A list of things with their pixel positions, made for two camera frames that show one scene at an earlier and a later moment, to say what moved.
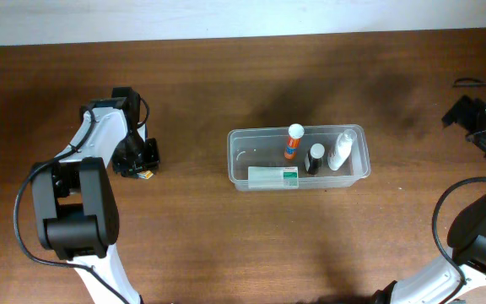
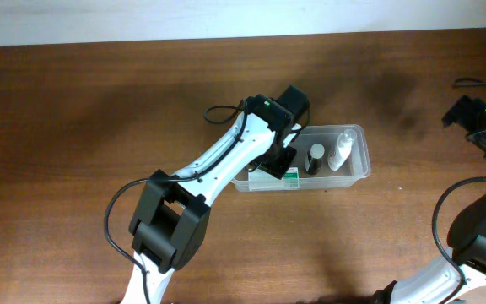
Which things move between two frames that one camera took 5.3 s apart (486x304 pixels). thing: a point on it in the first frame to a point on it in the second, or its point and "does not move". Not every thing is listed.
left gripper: x=151 y=161 to x=280 y=165
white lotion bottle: x=342 y=149 does not move
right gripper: x=463 y=113 does not move
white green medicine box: x=272 y=177 does not move
